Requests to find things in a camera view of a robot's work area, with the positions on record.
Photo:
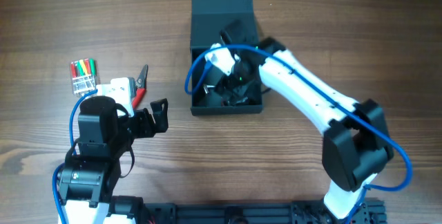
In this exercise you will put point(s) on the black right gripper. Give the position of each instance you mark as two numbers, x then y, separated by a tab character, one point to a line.
227	88

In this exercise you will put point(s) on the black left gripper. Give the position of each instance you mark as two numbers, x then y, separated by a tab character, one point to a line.
146	122

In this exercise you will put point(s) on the red handled pruning shears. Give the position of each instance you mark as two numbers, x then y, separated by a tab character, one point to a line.
140	86

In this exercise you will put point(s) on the chrome socket wrench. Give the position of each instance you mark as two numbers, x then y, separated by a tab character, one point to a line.
208	88

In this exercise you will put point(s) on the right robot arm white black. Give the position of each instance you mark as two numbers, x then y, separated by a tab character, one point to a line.
356	143

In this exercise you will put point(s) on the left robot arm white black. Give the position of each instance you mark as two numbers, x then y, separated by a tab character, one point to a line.
83	186

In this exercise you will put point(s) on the dark green open box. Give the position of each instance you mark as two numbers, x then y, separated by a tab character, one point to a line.
208	18

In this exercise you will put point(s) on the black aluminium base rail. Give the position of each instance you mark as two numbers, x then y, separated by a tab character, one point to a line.
297	212

